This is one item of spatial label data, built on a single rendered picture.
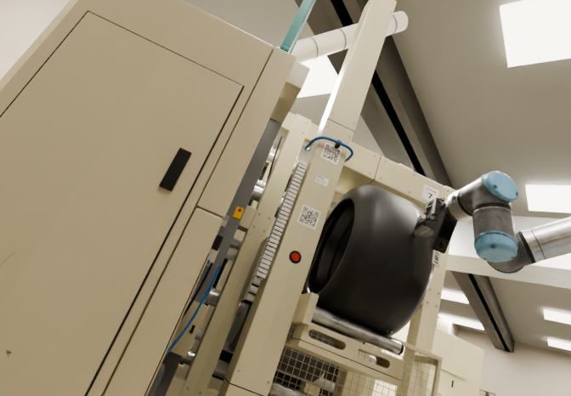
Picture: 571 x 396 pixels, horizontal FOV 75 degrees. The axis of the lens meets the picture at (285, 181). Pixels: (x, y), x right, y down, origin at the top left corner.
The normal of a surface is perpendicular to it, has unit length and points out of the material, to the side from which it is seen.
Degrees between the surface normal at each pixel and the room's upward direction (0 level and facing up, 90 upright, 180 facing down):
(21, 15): 90
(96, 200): 90
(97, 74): 90
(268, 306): 90
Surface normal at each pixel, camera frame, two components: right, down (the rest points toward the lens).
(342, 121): 0.27, -0.33
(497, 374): -0.51, -0.53
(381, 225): 0.06, -0.54
